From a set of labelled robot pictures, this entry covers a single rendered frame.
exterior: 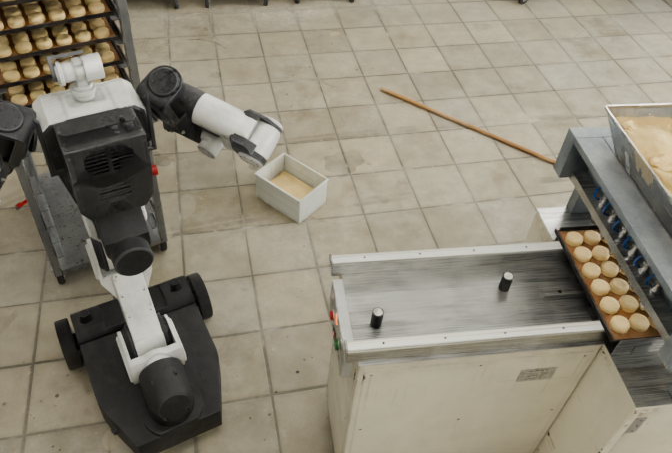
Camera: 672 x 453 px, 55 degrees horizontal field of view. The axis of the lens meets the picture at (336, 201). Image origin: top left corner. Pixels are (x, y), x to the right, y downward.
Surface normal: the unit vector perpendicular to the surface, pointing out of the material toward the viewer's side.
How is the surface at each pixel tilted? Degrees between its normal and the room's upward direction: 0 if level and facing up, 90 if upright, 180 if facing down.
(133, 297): 41
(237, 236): 0
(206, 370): 0
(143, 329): 27
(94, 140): 0
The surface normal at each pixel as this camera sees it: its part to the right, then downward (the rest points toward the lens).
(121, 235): 0.39, -0.05
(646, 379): 0.07, -0.71
